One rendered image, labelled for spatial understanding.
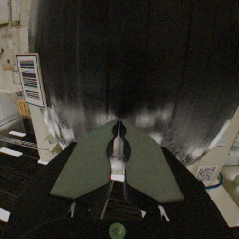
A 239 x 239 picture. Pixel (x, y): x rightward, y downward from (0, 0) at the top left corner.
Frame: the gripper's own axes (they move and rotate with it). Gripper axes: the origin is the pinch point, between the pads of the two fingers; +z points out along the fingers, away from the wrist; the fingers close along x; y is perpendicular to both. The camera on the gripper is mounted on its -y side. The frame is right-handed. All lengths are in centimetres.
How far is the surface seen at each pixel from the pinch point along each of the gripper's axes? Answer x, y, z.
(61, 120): -6.6, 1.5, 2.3
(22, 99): -548, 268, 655
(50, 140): -43, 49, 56
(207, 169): 31.9, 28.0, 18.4
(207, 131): 10.7, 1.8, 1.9
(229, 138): 35.4, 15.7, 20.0
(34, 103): -10.2, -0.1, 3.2
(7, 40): -335, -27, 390
